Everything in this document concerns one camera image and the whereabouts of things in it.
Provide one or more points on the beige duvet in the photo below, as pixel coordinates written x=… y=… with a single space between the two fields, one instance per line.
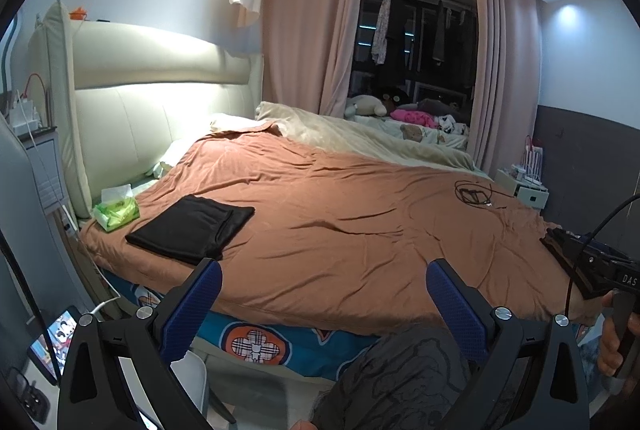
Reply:
x=350 y=135

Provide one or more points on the grey plush toy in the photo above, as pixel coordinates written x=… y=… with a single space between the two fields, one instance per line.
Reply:
x=435 y=106

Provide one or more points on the phone with lit screen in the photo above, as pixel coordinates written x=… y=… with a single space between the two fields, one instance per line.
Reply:
x=52 y=345

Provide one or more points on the person's right forearm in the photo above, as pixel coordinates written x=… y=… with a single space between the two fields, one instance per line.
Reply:
x=620 y=410

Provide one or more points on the white power adapters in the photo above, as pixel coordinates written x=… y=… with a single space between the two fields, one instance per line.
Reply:
x=25 y=122

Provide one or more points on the pink curtain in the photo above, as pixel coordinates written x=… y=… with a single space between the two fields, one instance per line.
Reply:
x=305 y=35
x=505 y=75

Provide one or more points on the person's leg in grey shorts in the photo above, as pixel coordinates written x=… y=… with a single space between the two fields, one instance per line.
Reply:
x=400 y=385

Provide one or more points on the grey hanging garment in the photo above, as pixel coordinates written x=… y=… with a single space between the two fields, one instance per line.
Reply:
x=440 y=32

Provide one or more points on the small orange object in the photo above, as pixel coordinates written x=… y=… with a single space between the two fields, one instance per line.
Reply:
x=78 y=13

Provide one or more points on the green tissue pack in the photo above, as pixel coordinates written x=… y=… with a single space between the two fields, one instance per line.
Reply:
x=117 y=212

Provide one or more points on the black and white plush toy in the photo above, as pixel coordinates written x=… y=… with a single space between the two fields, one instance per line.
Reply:
x=450 y=125

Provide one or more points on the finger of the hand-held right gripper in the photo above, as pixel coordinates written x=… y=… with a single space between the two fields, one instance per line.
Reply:
x=590 y=270

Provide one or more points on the person's right hand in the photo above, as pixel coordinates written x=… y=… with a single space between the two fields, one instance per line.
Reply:
x=607 y=345

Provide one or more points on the light grey board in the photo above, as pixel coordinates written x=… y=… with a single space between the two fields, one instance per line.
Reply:
x=25 y=210

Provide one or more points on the brown blanket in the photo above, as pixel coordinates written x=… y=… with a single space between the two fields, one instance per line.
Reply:
x=350 y=235

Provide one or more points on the black charging case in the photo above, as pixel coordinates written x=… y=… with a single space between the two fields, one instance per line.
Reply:
x=32 y=402

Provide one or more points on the white pillow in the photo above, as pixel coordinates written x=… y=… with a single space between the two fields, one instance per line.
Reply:
x=175 y=155

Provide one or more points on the cream padded headboard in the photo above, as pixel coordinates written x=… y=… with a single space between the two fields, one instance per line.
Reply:
x=150 y=60

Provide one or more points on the light patterned hanging garment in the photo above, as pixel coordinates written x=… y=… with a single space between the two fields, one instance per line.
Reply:
x=381 y=27

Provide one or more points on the grey nightstand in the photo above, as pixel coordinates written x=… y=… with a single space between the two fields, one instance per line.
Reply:
x=47 y=170

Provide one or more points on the stack of dark clothes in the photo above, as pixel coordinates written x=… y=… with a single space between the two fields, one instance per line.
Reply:
x=555 y=245

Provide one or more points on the short dark hanging garment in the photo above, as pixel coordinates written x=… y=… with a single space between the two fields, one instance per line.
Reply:
x=462 y=40

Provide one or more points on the pink cloth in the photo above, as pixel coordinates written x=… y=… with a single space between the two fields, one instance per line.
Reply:
x=412 y=116

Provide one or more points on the black sleeveless shirt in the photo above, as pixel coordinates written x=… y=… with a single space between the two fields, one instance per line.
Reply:
x=190 y=227

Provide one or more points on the white nightstand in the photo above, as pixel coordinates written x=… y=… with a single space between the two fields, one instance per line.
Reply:
x=532 y=196

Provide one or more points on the long dark hanging garment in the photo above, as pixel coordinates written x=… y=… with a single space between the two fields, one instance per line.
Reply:
x=400 y=25

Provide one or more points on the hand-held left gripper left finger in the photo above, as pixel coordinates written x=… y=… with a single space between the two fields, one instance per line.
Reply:
x=192 y=310

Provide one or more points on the cream plush toy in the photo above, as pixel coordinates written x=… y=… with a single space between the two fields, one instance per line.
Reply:
x=367 y=106

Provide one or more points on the white chair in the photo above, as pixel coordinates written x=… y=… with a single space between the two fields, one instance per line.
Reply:
x=192 y=375

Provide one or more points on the dark brown plush toy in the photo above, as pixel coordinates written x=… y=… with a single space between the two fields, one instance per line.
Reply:
x=395 y=97

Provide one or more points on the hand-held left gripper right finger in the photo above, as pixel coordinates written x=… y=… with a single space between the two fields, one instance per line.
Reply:
x=455 y=305

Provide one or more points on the blue printed bed sheet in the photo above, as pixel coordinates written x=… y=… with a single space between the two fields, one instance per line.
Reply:
x=300 y=350

